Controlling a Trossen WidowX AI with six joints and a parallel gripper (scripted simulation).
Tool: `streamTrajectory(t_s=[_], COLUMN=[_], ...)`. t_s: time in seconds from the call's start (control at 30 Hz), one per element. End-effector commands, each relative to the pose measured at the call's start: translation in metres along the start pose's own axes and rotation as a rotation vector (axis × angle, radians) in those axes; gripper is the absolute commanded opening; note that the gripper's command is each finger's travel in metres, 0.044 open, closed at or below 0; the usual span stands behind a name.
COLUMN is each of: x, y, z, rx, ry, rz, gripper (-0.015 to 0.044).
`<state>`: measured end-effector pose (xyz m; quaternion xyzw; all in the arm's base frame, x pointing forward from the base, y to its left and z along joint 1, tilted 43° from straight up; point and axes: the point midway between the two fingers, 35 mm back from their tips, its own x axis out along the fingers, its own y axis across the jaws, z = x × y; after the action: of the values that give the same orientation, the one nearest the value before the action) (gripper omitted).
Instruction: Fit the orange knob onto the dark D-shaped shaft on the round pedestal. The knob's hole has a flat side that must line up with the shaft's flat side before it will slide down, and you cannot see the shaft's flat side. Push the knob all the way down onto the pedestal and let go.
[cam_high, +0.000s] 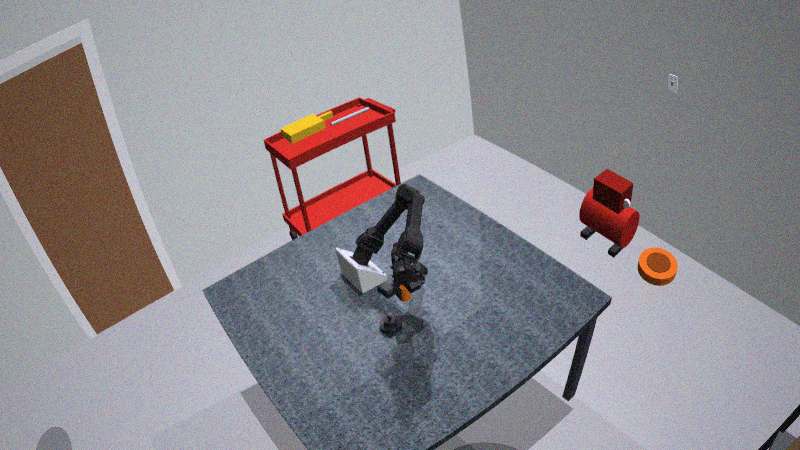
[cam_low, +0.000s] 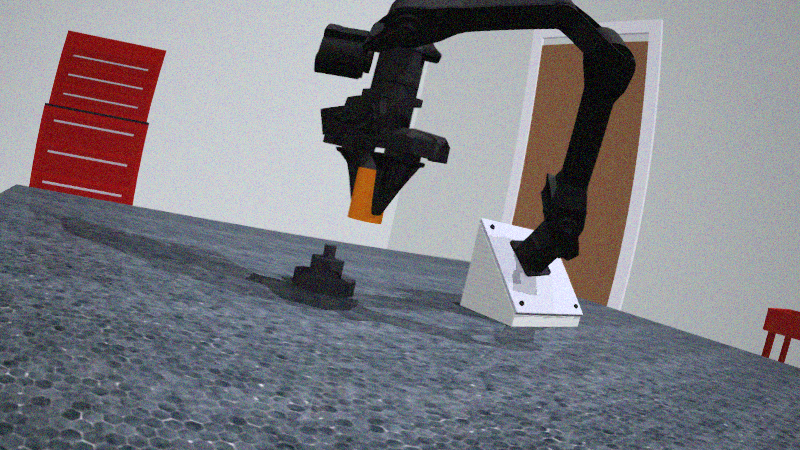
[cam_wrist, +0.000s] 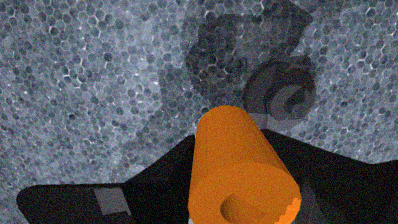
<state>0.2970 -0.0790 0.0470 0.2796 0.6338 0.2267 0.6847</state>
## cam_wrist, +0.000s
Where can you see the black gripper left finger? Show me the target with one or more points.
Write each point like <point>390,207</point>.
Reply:
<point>157,195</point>

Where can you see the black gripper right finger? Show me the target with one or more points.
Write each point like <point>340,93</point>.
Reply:
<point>336,189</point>

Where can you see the orange knob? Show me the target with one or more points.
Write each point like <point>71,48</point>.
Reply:
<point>237,177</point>

